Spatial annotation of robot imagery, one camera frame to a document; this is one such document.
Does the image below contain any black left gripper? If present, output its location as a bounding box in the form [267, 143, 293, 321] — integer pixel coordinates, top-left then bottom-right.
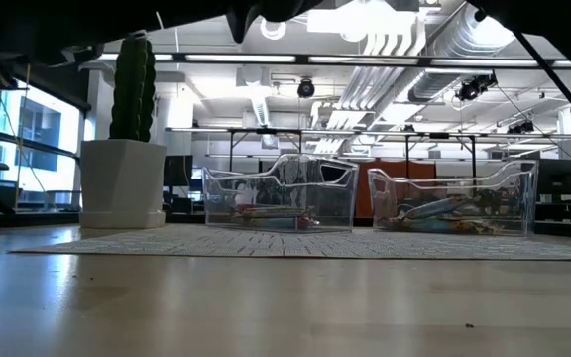
[224, 0, 325, 45]

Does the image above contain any overhead light bar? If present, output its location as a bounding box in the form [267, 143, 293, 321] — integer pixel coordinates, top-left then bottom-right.
[81, 49, 571, 69]

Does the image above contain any tall green cactus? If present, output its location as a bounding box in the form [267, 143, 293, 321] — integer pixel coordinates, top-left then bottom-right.
[109, 34, 157, 144]

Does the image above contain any black monitor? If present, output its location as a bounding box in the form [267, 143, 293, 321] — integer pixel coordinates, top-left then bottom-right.
[163, 154, 194, 187]
[536, 158, 571, 195]

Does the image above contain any clear plastic bin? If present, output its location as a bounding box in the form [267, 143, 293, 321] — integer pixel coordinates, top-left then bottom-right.
[201, 153, 360, 234]
[367, 158, 539, 238]

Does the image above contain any white plant pot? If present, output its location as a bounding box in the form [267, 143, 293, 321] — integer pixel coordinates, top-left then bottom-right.
[78, 139, 168, 230]

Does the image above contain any orange partition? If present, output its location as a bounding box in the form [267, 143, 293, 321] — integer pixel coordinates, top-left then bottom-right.
[353, 159, 438, 219]

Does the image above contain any large black ceiling spotlight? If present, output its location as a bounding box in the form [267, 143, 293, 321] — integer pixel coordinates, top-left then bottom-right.
[455, 72, 499, 103]

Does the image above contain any small black ceiling spotlight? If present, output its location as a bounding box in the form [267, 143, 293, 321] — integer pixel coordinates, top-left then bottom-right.
[507, 120, 535, 136]

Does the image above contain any white ceiling ring light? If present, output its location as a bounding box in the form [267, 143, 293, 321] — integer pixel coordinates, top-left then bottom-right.
[259, 17, 288, 42]

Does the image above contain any black dome ceiling camera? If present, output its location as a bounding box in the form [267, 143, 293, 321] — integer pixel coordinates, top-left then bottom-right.
[296, 77, 316, 99]

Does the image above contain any black metal frame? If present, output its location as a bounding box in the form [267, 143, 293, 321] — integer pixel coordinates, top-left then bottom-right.
[228, 127, 478, 175]

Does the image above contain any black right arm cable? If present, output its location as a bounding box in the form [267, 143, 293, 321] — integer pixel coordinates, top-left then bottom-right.
[511, 29, 571, 148]

